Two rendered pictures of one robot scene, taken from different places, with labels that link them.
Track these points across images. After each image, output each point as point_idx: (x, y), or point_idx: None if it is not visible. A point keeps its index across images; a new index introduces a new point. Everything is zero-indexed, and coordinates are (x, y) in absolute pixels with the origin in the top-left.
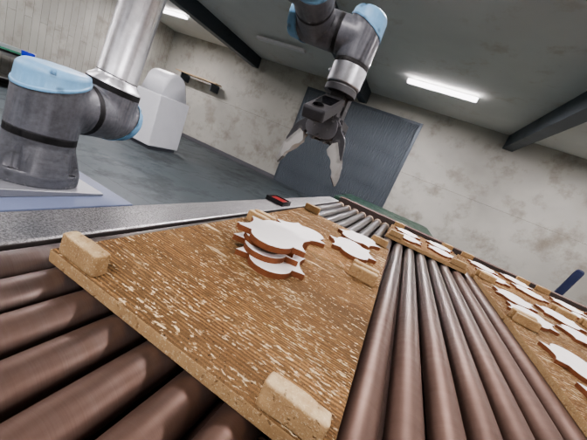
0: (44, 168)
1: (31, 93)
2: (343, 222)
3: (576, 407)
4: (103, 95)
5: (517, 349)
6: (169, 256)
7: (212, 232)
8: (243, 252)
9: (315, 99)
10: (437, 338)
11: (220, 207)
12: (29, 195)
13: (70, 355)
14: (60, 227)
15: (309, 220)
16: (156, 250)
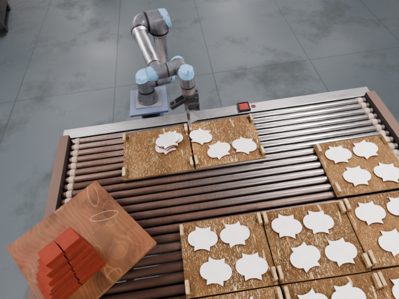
0: (145, 101)
1: (138, 84)
2: (284, 127)
3: (192, 223)
4: None
5: (227, 216)
6: (140, 140)
7: (161, 133)
8: None
9: (175, 99)
10: (189, 189)
11: (190, 115)
12: (142, 108)
13: (116, 153)
14: (132, 126)
15: (231, 127)
16: (139, 137)
